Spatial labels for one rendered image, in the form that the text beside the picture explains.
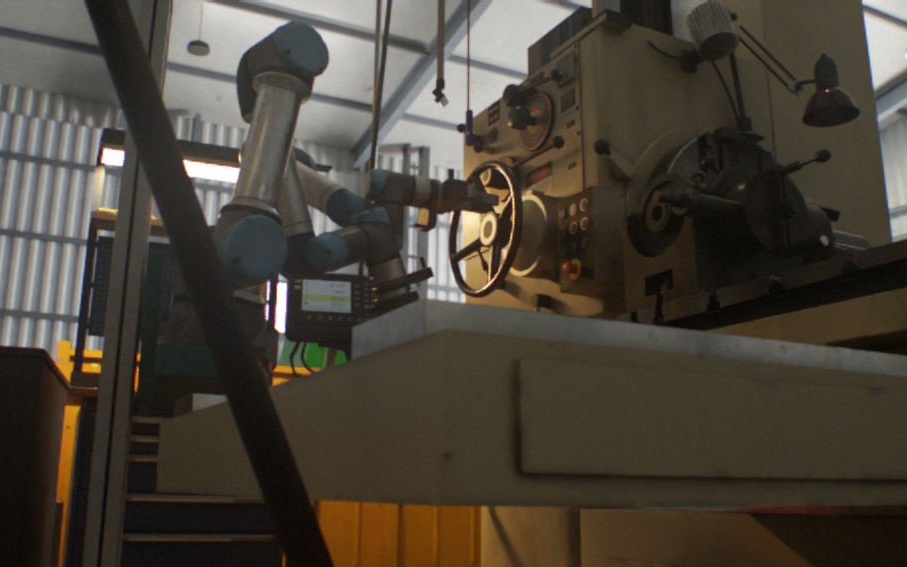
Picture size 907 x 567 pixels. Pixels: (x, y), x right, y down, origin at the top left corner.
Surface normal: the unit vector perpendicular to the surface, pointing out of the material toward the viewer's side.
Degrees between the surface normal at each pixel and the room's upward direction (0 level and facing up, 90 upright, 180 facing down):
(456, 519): 90
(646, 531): 90
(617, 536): 90
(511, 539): 90
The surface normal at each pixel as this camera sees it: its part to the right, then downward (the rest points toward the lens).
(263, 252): 0.63, -0.05
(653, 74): 0.45, -0.22
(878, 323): -0.89, -0.12
